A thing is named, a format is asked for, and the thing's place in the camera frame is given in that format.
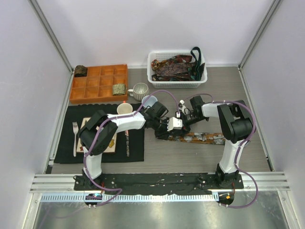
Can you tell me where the orange grey floral tie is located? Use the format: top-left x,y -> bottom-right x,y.
166,132 -> 226,146

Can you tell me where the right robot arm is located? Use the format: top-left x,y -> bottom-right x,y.
167,95 -> 256,188

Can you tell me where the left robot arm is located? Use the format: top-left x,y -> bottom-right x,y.
78,102 -> 168,190

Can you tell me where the frosted blue footed cup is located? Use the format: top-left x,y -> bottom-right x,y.
142,95 -> 158,108

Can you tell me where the black scalloped placemat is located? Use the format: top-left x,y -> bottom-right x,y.
54,104 -> 144,164

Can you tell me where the grey ribbed ceramic mug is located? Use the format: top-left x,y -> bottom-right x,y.
127,83 -> 150,101

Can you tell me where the orange ceramic mug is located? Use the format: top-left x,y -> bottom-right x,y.
117,103 -> 133,115

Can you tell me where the dark green tie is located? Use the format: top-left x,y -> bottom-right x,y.
189,47 -> 205,81

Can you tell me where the white plastic basket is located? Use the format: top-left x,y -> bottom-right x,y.
147,47 -> 208,89

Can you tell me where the dark paisley tie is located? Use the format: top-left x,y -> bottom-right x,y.
152,61 -> 192,82

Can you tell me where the green floral rolled tie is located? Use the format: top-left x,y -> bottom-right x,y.
112,83 -> 126,96

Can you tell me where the dark red patterned tie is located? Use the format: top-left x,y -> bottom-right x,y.
174,55 -> 193,63

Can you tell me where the multicolour patterned tie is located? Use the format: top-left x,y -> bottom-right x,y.
151,59 -> 160,71

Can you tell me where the orange wooden divided tray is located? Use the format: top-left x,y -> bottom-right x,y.
70,64 -> 128,104

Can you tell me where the silver fork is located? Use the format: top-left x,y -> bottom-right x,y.
72,122 -> 79,157

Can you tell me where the dark rolled tie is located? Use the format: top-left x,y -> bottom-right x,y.
74,65 -> 88,77

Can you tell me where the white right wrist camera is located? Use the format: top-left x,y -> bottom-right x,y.
178,100 -> 190,115

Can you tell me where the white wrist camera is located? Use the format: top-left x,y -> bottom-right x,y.
178,100 -> 190,115
167,112 -> 183,132

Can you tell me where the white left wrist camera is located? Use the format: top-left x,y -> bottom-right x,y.
167,112 -> 183,132

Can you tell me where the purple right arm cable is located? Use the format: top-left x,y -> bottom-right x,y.
183,93 -> 259,209

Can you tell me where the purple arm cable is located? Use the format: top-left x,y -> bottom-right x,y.
83,89 -> 182,207
183,93 -> 259,209

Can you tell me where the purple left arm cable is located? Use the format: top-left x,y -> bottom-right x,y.
83,89 -> 182,207

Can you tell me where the patterned handle knife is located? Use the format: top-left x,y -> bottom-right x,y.
125,130 -> 130,157

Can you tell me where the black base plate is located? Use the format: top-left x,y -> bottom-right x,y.
73,173 -> 244,196

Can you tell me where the white slotted cable duct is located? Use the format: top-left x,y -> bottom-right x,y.
40,192 -> 219,203

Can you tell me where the aluminium frame rail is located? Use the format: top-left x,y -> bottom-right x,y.
30,172 -> 290,193

